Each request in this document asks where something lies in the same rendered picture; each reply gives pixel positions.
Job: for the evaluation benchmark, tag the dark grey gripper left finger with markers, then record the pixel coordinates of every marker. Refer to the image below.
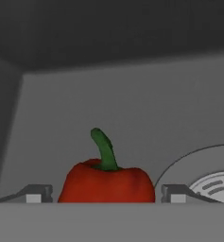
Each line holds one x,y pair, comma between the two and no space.
37,191

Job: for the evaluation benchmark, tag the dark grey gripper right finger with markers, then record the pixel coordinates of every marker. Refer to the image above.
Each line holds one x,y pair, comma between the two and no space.
176,192

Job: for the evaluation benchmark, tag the red bell pepper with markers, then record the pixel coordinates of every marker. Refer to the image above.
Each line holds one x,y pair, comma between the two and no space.
107,184

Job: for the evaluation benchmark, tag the grey metal sink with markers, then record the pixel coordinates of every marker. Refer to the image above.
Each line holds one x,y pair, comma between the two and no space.
116,100

